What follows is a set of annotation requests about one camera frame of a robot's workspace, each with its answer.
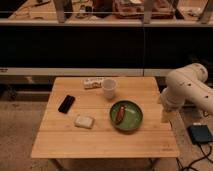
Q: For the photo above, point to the white patterned package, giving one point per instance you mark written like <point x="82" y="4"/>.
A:
<point x="91" y="83"/>

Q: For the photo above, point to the long shelf bench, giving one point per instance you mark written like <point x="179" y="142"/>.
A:
<point x="103" y="37"/>

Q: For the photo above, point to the green ceramic plate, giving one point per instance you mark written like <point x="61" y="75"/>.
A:
<point x="132" y="119"/>

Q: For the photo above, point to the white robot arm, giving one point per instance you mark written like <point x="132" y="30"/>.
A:
<point x="186" y="83"/>

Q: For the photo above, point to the wooden folding table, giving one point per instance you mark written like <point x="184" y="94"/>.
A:
<point x="58" y="137"/>

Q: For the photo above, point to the white ceramic cup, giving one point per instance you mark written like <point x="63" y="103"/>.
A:
<point x="109" y="87"/>

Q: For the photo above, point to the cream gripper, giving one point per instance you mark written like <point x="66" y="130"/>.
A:
<point x="168" y="113"/>

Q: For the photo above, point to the red brown pepper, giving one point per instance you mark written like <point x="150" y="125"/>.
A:
<point x="120" y="114"/>

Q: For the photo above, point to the white sponge block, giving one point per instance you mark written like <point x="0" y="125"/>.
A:
<point x="84" y="122"/>

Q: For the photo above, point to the black smartphone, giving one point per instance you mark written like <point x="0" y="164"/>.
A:
<point x="66" y="104"/>

